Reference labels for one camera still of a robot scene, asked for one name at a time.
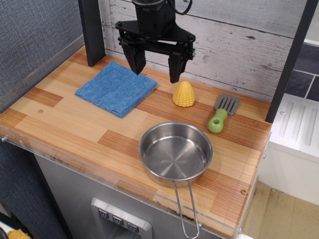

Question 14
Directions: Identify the blue folded cloth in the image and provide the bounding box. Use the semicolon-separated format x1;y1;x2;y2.
75;61;158;119

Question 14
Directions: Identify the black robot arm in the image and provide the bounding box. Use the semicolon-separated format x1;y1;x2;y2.
115;0;196;83

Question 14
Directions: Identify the yellow object bottom left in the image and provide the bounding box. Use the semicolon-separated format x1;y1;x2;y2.
7;230;31;239

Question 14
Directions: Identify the clear acrylic table edge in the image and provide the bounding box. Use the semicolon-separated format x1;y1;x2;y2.
0;122;243;238

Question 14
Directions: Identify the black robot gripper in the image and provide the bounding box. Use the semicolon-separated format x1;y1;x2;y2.
115;0;196;83

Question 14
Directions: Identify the dark left frame post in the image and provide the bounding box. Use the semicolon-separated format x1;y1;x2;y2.
78;0;105;67

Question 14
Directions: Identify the white ribbed cabinet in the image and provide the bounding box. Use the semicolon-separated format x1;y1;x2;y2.
258;94;319;205

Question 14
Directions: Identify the dark frame post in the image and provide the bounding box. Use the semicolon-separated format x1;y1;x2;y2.
78;0;105;67
265;0;319;123

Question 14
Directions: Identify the dark right frame post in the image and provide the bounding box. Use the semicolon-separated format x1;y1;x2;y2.
265;0;319;123

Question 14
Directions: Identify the grey green toy spatula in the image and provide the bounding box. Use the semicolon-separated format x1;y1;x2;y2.
207;93;240;133

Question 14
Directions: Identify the stainless steel pot with handle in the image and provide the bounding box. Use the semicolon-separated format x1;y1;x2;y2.
138;121;214;239

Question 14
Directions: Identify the silver button panel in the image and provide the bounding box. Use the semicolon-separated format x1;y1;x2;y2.
91;197;153;239

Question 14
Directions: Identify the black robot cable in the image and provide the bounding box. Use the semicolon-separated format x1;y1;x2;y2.
166;0;194;15

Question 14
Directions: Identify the yellow toy corn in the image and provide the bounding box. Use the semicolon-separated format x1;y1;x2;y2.
172;81;195;107

